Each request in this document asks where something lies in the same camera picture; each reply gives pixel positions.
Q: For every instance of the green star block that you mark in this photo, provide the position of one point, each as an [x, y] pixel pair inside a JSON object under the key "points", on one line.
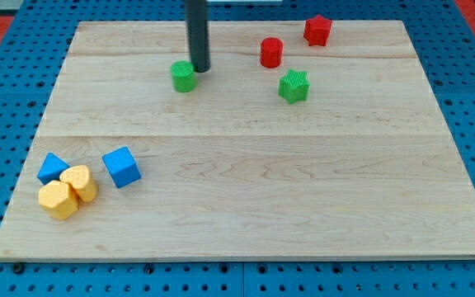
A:
{"points": [[294, 86]]}

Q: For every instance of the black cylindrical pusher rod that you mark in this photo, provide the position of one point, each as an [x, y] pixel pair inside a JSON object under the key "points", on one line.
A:
{"points": [[196, 17]]}

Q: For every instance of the yellow hexagon block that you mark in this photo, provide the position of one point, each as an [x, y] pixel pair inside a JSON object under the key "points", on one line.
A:
{"points": [[58, 199]]}

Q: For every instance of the blue cube block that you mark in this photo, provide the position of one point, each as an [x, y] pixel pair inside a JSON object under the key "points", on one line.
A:
{"points": [[121, 166]]}

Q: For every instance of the red star block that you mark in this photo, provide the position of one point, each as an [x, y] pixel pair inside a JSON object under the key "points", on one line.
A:
{"points": [[317, 30]]}

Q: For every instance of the blue triangle block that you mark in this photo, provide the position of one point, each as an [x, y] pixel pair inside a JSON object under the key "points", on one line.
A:
{"points": [[51, 168]]}

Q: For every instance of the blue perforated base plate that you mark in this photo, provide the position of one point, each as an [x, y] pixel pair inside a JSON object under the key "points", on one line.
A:
{"points": [[31, 55]]}

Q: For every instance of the red cylinder block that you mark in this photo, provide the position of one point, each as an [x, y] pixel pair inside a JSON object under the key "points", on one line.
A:
{"points": [[271, 52]]}

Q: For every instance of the yellow heart block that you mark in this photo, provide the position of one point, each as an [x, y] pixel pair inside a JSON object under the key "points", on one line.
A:
{"points": [[80, 178]]}

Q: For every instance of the green cylinder block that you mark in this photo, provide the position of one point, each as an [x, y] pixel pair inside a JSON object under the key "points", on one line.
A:
{"points": [[183, 76]]}

